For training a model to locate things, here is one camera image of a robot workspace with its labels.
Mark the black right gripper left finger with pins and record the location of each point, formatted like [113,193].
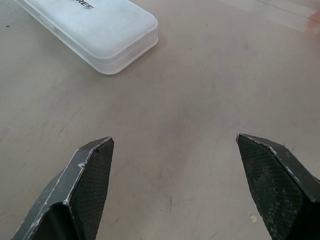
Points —
[75,190]

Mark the small yellowish paper scrap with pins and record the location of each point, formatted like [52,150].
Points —
[253,219]

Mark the translucent white plastic case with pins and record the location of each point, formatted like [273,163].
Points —
[100,30]

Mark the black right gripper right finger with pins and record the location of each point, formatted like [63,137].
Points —
[277,185]

